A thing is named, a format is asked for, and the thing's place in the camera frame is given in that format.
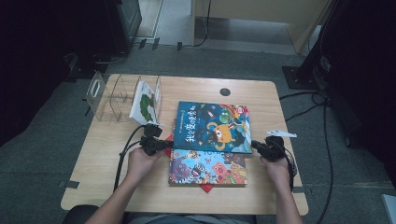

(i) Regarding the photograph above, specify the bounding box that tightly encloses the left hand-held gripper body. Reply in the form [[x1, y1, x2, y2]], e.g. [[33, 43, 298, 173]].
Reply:
[[138, 122, 164, 157]]

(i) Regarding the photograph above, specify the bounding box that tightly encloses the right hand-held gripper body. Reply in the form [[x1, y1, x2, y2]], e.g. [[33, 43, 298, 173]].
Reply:
[[260, 129, 298, 163]]

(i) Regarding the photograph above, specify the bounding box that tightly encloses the red picture book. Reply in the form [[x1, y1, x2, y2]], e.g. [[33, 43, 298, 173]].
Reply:
[[163, 133, 217, 194]]

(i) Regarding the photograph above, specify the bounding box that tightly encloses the white caterpillar picture book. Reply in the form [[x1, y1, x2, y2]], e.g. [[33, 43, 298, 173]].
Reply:
[[128, 79, 159, 126]]

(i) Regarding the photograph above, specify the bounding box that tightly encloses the light blue animals picture book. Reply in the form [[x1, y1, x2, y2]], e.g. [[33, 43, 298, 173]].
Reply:
[[167, 147, 248, 188]]

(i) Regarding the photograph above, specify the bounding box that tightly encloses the dark blue monster picture book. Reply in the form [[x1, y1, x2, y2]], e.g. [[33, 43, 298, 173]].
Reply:
[[172, 100, 253, 155]]

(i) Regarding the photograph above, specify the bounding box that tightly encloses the clear acrylic book rack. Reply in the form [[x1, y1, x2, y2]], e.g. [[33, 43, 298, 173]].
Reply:
[[86, 71, 164, 126]]

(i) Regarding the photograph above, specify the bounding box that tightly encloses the person's right hand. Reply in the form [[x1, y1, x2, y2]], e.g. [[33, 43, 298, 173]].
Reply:
[[259, 155, 293, 186]]

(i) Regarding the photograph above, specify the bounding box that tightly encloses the person's left hand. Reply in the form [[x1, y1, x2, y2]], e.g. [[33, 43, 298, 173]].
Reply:
[[125, 147, 164, 185]]

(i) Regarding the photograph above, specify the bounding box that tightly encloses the black metal stand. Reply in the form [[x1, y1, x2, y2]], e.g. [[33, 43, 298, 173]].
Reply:
[[281, 0, 347, 91]]

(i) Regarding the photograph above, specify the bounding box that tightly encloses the grey floor tape strip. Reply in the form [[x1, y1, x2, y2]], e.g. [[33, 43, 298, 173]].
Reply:
[[57, 179, 81, 189]]

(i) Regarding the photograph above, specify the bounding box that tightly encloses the dark cabinet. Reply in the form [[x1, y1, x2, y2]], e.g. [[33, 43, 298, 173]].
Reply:
[[104, 0, 143, 56]]

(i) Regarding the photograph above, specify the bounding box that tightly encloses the white flat object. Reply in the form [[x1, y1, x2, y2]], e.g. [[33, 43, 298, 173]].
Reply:
[[381, 193, 396, 224]]

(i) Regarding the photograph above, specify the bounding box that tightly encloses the light wooden cabinet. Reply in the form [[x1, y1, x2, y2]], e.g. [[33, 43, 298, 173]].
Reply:
[[191, 0, 332, 54]]

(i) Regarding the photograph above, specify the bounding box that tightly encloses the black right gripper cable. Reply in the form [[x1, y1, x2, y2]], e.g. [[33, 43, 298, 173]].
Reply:
[[283, 148, 299, 191]]

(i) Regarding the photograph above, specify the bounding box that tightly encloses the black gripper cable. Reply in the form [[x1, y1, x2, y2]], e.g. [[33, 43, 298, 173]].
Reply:
[[283, 148, 299, 191], [112, 123, 148, 191]]

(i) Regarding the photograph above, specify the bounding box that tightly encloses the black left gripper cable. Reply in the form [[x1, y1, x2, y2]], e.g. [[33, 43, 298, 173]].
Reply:
[[112, 123, 148, 191]]

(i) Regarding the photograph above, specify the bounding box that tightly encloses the black floor cable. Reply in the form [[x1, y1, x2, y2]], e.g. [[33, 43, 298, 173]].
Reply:
[[284, 101, 328, 122], [315, 101, 334, 224], [93, 50, 130, 65], [278, 89, 328, 102]]

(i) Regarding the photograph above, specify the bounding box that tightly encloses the black hanging cable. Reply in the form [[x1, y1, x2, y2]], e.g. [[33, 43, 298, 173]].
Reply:
[[191, 0, 213, 49]]

